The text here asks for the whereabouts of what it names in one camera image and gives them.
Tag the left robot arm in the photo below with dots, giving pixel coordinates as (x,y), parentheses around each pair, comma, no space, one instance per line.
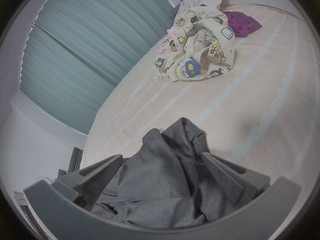
(20,197)

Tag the black chest of drawers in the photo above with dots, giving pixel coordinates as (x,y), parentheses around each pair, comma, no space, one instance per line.
(75,161)

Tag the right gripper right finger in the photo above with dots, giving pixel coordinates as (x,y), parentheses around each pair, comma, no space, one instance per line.
(230,181)

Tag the purple satin garment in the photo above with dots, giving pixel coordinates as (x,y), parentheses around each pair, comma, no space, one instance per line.
(243,24)

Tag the white printed pyjama garment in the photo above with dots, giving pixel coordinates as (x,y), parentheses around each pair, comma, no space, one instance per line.
(197,46)

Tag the blue-green curtain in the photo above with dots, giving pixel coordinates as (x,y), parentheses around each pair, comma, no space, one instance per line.
(112,14)
(67,84)

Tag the bed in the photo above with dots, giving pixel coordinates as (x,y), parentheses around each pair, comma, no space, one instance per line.
(225,109)

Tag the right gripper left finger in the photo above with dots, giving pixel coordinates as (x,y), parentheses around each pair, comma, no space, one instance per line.
(97,181)

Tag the black T-shirt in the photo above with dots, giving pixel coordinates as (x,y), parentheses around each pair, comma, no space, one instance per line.
(155,179)

